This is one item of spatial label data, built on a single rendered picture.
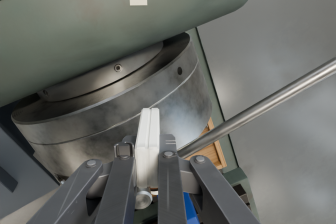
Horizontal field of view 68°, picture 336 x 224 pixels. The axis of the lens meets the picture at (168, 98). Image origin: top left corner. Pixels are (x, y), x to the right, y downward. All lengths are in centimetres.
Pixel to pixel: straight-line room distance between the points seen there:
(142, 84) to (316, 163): 234
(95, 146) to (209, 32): 136
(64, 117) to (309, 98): 198
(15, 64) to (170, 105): 18
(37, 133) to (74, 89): 7
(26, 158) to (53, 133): 64
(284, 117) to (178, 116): 180
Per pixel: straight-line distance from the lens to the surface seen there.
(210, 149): 81
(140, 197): 26
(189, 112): 35
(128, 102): 30
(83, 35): 26
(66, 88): 35
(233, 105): 184
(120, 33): 26
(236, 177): 88
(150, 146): 16
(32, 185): 104
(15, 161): 99
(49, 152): 37
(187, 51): 36
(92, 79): 33
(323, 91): 221
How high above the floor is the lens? 151
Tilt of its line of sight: 65 degrees down
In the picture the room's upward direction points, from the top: 155 degrees clockwise
